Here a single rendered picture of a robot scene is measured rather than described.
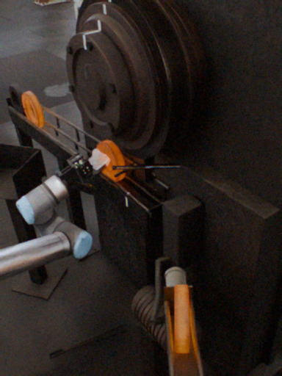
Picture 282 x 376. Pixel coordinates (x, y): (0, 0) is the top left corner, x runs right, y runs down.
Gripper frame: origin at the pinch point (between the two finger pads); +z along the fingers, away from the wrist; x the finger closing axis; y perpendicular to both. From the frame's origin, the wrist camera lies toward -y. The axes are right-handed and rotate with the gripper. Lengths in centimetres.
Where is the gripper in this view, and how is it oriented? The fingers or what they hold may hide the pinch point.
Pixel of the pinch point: (109, 156)
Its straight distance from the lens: 146.2
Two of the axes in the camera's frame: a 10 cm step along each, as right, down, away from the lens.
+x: -5.8, -4.5, 6.7
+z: 7.6, -5.9, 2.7
